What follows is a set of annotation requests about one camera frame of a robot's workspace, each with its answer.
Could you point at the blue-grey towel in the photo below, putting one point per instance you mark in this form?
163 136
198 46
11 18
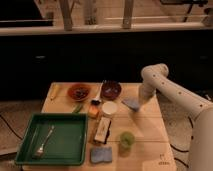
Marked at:
131 103

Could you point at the orange plate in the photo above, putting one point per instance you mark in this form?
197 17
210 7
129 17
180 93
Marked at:
79 91

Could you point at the dark brown bowl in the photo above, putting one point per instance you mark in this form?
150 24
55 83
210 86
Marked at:
110 90

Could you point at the green chili pepper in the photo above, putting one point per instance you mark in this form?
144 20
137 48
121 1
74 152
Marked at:
78 108

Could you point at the white round lid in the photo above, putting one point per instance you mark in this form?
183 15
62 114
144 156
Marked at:
109 108

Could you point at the silver fork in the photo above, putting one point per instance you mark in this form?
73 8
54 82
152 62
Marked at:
40 151

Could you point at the orange sponge block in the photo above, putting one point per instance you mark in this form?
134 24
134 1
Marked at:
93 111

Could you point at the green plastic cup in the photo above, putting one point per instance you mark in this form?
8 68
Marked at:
127 139

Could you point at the yellow banana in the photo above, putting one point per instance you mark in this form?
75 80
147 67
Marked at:
54 92

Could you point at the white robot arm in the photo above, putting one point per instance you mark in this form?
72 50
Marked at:
201 110

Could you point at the green plastic tray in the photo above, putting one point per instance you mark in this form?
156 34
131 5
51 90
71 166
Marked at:
65 147

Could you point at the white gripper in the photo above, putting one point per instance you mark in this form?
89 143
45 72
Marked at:
142 100

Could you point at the white and brown box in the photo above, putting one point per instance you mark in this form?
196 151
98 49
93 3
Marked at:
102 130

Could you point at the white brush with black head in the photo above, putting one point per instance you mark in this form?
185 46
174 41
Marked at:
97 99

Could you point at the blue sponge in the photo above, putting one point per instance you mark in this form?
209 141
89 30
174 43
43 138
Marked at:
101 154

